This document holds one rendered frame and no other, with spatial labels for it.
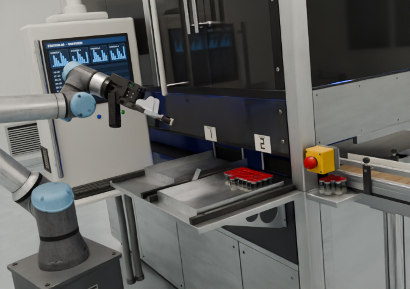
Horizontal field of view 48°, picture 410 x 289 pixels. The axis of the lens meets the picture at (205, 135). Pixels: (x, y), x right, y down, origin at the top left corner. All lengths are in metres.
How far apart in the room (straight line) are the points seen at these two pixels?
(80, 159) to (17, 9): 4.76
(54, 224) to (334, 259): 0.94
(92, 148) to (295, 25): 1.17
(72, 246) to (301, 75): 0.86
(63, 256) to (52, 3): 5.69
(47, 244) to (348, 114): 1.05
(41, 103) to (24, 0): 5.48
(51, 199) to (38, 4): 5.59
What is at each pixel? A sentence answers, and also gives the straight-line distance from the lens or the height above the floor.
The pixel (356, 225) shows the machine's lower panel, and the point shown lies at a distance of 1.76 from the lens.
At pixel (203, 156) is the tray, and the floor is 0.89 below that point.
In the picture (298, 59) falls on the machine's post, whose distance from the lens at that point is 1.45.
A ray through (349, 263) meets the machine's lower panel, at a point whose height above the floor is 0.56.
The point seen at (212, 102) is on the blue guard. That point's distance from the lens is 1.85.
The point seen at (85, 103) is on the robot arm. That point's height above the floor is 1.25.
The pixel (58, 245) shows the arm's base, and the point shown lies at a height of 0.86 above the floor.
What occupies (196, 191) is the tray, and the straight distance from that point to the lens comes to 1.62.
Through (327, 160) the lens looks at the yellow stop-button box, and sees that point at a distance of 1.44.
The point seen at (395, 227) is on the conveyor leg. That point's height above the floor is 0.77.
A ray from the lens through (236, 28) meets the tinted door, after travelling 1.68.
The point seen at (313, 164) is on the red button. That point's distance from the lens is 1.42.
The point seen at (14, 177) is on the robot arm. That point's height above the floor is 1.06.
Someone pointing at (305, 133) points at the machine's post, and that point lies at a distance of 1.49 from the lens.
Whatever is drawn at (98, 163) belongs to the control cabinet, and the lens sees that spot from 2.22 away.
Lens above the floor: 1.39
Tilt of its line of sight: 11 degrees down
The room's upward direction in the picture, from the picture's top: 6 degrees counter-clockwise
